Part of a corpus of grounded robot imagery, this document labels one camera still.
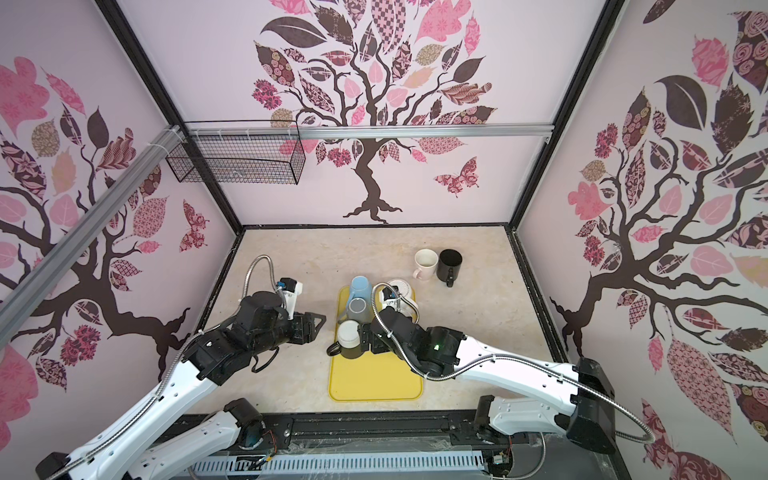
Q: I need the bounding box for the pale pink mug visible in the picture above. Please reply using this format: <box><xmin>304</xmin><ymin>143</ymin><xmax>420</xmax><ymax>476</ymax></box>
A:
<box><xmin>412</xmin><ymin>248</ymin><xmax>439</xmax><ymax>281</ymax></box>

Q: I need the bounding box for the black mug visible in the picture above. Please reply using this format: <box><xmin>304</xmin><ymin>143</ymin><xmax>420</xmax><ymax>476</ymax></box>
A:
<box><xmin>436</xmin><ymin>249</ymin><xmax>463</xmax><ymax>288</ymax></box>

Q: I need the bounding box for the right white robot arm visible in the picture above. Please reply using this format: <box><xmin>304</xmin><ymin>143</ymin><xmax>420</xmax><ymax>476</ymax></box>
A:
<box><xmin>359</xmin><ymin>307</ymin><xmax>617</xmax><ymax>454</ymax></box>

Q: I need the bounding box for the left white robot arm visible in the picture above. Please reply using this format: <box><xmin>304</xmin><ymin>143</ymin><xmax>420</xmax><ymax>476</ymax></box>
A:
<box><xmin>35</xmin><ymin>291</ymin><xmax>327</xmax><ymax>479</ymax></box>

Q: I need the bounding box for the grey mug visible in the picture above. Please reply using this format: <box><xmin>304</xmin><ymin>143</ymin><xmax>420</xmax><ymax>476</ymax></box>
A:
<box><xmin>337</xmin><ymin>297</ymin><xmax>373</xmax><ymax>324</ymax></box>

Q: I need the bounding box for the dark green white-bottom mug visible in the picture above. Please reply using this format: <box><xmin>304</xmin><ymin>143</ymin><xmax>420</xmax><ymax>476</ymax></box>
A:
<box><xmin>326</xmin><ymin>320</ymin><xmax>363</xmax><ymax>360</ymax></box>

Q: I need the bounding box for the white ribbed-bottom mug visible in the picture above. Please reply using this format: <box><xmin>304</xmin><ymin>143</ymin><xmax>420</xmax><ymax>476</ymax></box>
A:
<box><xmin>379</xmin><ymin>279</ymin><xmax>415</xmax><ymax>312</ymax></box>

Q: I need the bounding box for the light blue mug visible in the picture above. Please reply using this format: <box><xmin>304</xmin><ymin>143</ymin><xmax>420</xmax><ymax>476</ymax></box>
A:
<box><xmin>347</xmin><ymin>275</ymin><xmax>373</xmax><ymax>304</ymax></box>

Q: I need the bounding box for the yellow tray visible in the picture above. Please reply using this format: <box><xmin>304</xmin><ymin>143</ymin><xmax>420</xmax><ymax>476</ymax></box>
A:
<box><xmin>328</xmin><ymin>284</ymin><xmax>425</xmax><ymax>402</ymax></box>

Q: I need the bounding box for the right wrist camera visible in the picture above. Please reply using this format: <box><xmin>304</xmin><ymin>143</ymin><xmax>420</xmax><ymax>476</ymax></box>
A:
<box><xmin>381</xmin><ymin>286</ymin><xmax>401</xmax><ymax>311</ymax></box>

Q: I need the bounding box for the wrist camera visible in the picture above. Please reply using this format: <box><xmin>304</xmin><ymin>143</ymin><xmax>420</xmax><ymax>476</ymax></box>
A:
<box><xmin>381</xmin><ymin>286</ymin><xmax>401</xmax><ymax>311</ymax></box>
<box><xmin>276</xmin><ymin>277</ymin><xmax>303</xmax><ymax>320</ymax></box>

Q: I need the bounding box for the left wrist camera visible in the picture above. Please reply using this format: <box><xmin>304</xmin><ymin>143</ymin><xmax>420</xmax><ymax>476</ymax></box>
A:
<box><xmin>276</xmin><ymin>277</ymin><xmax>303</xmax><ymax>320</ymax></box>

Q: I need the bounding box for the left metal cable conduit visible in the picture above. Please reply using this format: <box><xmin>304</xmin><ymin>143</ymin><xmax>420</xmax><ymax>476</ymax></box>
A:
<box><xmin>53</xmin><ymin>254</ymin><xmax>283</xmax><ymax>480</ymax></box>

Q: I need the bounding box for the black base frame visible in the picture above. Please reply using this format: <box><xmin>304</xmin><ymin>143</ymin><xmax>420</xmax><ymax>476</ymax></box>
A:
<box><xmin>158</xmin><ymin>410</ymin><xmax>630</xmax><ymax>479</ymax></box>

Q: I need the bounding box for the white slotted cable duct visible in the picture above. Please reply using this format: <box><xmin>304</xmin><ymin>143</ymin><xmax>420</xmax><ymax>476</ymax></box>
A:
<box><xmin>182</xmin><ymin>451</ymin><xmax>486</xmax><ymax>479</ymax></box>

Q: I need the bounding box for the black wire basket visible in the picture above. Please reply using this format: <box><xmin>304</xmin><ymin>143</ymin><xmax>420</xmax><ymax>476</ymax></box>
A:
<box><xmin>165</xmin><ymin>120</ymin><xmax>307</xmax><ymax>185</ymax></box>

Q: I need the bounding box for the back aluminium rail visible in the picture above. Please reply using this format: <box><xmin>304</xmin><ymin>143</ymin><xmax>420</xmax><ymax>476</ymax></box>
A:
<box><xmin>188</xmin><ymin>123</ymin><xmax>554</xmax><ymax>140</ymax></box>

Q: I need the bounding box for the aluminium rail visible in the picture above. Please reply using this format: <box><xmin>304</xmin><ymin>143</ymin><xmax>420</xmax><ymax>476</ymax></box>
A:
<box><xmin>1</xmin><ymin>126</ymin><xmax>183</xmax><ymax>346</ymax></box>
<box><xmin>188</xmin><ymin>123</ymin><xmax>554</xmax><ymax>140</ymax></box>

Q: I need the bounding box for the left aluminium rail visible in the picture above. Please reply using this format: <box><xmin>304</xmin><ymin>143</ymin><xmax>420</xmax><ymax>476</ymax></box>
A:
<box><xmin>1</xmin><ymin>126</ymin><xmax>183</xmax><ymax>346</ymax></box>

